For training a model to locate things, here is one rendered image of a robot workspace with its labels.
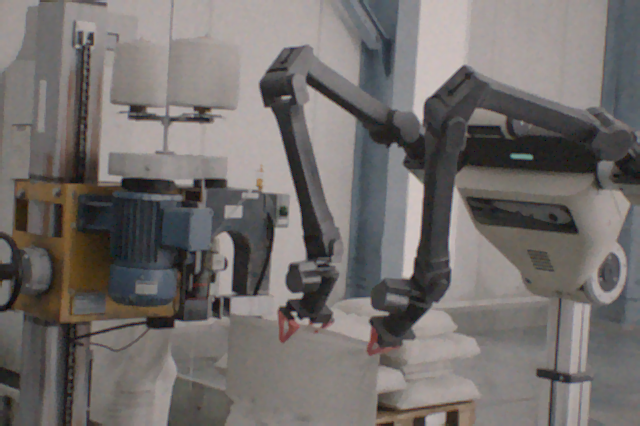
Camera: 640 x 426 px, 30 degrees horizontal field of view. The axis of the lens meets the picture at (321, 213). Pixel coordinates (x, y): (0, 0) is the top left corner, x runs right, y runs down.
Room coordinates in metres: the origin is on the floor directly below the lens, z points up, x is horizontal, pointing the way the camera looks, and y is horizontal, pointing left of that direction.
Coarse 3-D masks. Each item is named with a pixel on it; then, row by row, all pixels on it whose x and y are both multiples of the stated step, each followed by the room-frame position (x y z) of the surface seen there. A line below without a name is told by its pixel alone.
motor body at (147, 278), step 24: (120, 192) 2.56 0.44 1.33; (120, 216) 2.55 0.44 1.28; (144, 216) 2.55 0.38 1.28; (120, 240) 2.56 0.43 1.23; (144, 240) 2.54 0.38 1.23; (120, 264) 2.56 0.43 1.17; (144, 264) 2.55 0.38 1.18; (168, 264) 2.59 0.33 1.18; (120, 288) 2.55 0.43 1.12; (144, 288) 2.54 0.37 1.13; (168, 288) 2.57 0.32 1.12
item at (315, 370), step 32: (256, 320) 2.80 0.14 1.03; (256, 352) 2.79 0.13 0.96; (288, 352) 2.68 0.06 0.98; (320, 352) 2.63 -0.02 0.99; (352, 352) 2.60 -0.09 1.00; (256, 384) 2.79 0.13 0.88; (288, 384) 2.68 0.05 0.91; (320, 384) 2.63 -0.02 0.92; (352, 384) 2.59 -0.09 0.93; (256, 416) 2.73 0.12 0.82; (288, 416) 2.67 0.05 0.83; (320, 416) 2.63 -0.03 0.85; (352, 416) 2.59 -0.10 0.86
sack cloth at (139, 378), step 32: (128, 320) 3.19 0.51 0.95; (96, 352) 3.22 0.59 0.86; (128, 352) 3.14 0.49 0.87; (160, 352) 3.08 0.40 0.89; (96, 384) 3.14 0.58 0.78; (128, 384) 3.07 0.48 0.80; (160, 384) 3.12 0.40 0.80; (96, 416) 3.11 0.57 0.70; (128, 416) 3.08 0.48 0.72; (160, 416) 3.13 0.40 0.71
